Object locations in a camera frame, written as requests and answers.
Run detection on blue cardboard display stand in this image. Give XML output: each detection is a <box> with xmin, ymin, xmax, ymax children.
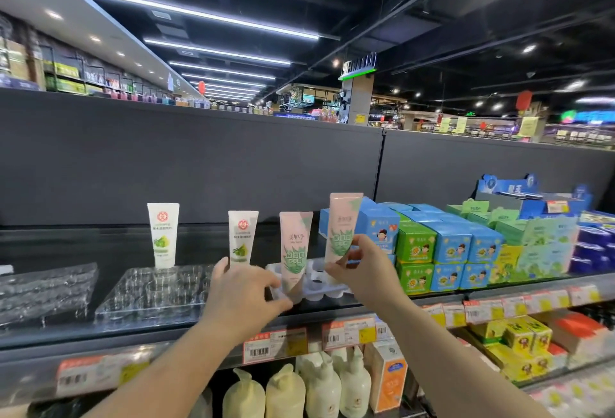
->
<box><xmin>475</xmin><ymin>173</ymin><xmax>595</xmax><ymax>220</ymax></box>

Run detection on white plastic holder tray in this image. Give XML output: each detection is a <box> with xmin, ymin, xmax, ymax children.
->
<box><xmin>265</xmin><ymin>258</ymin><xmax>355</xmax><ymax>304</ymax></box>

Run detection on person's right forearm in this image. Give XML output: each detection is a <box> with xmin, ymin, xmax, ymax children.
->
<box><xmin>372</xmin><ymin>290</ymin><xmax>541</xmax><ymax>418</ymax></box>

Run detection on row of shelf price tags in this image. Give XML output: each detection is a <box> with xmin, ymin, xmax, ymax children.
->
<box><xmin>422</xmin><ymin>285</ymin><xmax>602</xmax><ymax>328</ymax></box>

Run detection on clear plastic holder tray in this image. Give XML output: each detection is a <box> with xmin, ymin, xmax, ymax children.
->
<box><xmin>0</xmin><ymin>262</ymin><xmax>100</xmax><ymax>328</ymax></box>
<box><xmin>94</xmin><ymin>264</ymin><xmax>215</xmax><ymax>323</ymax></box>

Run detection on stack of yellow cartoon boxes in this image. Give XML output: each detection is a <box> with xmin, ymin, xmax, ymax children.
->
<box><xmin>468</xmin><ymin>315</ymin><xmax>554</xmax><ymax>382</ymax></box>

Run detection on stack of blue cartoon boxes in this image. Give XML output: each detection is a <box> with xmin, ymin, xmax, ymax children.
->
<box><xmin>319</xmin><ymin>197</ymin><xmax>506</xmax><ymax>293</ymax></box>

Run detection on green cartoon box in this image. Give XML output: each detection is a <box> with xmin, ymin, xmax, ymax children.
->
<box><xmin>396</xmin><ymin>221</ymin><xmax>437</xmax><ymax>265</ymax></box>
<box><xmin>396</xmin><ymin>261</ymin><xmax>436</xmax><ymax>295</ymax></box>

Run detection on black store shelf unit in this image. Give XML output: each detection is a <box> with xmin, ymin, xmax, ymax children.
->
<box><xmin>0</xmin><ymin>87</ymin><xmax>615</xmax><ymax>418</ymax></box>

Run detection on group of pale green packs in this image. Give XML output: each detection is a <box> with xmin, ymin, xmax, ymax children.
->
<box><xmin>446</xmin><ymin>199</ymin><xmax>580</xmax><ymax>285</ymax></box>

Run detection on white tube with lime print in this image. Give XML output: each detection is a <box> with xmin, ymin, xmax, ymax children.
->
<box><xmin>147</xmin><ymin>203</ymin><xmax>180</xmax><ymax>270</ymax></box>

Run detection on white and orange carton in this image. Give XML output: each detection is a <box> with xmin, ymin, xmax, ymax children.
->
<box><xmin>363</xmin><ymin>340</ymin><xmax>408</xmax><ymax>414</ymax></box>

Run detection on person's right hand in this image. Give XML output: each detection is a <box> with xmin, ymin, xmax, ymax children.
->
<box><xmin>326</xmin><ymin>234</ymin><xmax>409</xmax><ymax>310</ymax></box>

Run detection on wall shelves with goods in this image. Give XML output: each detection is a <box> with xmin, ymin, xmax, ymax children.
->
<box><xmin>0</xmin><ymin>12</ymin><xmax>212</xmax><ymax>109</ymax></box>

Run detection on distant store shelving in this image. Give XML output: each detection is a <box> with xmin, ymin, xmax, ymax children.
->
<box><xmin>403</xmin><ymin>108</ymin><xmax>615</xmax><ymax>150</ymax></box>

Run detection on cream pump lotion bottle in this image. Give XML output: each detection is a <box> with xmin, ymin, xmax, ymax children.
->
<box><xmin>295</xmin><ymin>352</ymin><xmax>342</xmax><ymax>418</ymax></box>
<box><xmin>265</xmin><ymin>363</ymin><xmax>307</xmax><ymax>418</ymax></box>
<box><xmin>336</xmin><ymin>346</ymin><xmax>372</xmax><ymax>418</ymax></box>
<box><xmin>222</xmin><ymin>368</ymin><xmax>266</xmax><ymax>418</ymax></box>

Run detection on person's left hand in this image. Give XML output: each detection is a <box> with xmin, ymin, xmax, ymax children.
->
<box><xmin>199</xmin><ymin>257</ymin><xmax>295</xmax><ymax>344</ymax></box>

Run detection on pillar with green lit sign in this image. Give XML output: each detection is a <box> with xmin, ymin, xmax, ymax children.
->
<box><xmin>338</xmin><ymin>52</ymin><xmax>378</xmax><ymax>125</ymax></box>

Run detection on stack of dark blue packets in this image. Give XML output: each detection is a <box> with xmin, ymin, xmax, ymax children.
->
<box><xmin>568</xmin><ymin>210</ymin><xmax>615</xmax><ymax>275</ymax></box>

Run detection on red white price label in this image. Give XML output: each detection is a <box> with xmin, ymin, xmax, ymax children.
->
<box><xmin>321</xmin><ymin>317</ymin><xmax>377</xmax><ymax>350</ymax></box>
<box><xmin>242</xmin><ymin>328</ymin><xmax>308</xmax><ymax>366</ymax></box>
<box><xmin>56</xmin><ymin>354</ymin><xmax>138</xmax><ymax>398</ymax></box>

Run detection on row of ceiling light strips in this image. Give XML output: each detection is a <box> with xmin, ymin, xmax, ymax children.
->
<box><xmin>88</xmin><ymin>0</ymin><xmax>321</xmax><ymax>102</ymax></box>

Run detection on person's left forearm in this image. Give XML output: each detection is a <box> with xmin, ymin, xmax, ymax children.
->
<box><xmin>82</xmin><ymin>317</ymin><xmax>241</xmax><ymax>418</ymax></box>

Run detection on pink aloe print tube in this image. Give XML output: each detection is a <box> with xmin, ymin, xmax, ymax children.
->
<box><xmin>325</xmin><ymin>192</ymin><xmax>364</xmax><ymax>284</ymax></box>
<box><xmin>279</xmin><ymin>212</ymin><xmax>314</xmax><ymax>304</ymax></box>

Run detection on stack of orange white boxes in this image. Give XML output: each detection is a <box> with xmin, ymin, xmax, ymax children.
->
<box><xmin>547</xmin><ymin>311</ymin><xmax>615</xmax><ymax>358</ymax></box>

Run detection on white tube with leaf print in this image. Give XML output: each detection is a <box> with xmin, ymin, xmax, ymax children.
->
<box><xmin>228</xmin><ymin>211</ymin><xmax>259</xmax><ymax>268</ymax></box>

